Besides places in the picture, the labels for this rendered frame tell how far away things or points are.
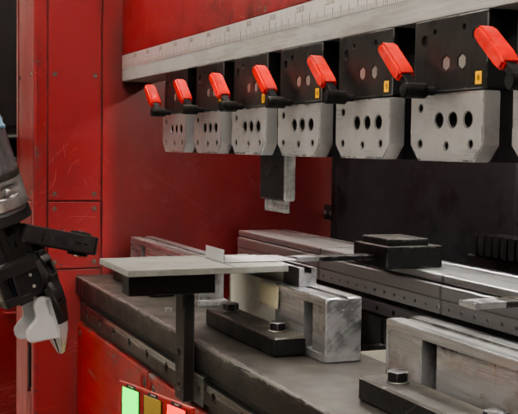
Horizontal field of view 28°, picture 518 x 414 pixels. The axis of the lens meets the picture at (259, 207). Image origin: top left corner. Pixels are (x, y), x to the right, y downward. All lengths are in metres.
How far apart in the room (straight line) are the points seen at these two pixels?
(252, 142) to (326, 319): 0.36
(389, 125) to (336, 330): 0.36
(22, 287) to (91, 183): 1.14
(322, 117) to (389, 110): 0.20
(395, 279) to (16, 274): 0.73
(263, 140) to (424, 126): 0.49
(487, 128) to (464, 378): 0.29
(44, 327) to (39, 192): 1.09
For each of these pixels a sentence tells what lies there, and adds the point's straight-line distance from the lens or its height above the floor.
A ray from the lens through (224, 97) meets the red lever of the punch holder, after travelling 1.76.
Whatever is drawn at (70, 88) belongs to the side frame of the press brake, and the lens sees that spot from 2.49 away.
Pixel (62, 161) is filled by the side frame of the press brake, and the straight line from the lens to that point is 2.49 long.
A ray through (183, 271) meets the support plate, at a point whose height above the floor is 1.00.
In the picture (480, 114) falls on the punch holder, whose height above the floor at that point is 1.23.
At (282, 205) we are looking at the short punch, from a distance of 1.70.
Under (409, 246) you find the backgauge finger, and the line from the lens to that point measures 1.78.
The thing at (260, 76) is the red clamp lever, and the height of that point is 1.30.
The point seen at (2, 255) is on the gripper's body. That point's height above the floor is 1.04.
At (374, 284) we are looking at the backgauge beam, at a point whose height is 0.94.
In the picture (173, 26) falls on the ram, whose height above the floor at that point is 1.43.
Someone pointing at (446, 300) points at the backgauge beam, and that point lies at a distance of 1.69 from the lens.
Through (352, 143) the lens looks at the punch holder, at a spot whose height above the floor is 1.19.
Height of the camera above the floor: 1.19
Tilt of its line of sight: 3 degrees down
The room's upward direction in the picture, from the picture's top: 1 degrees clockwise
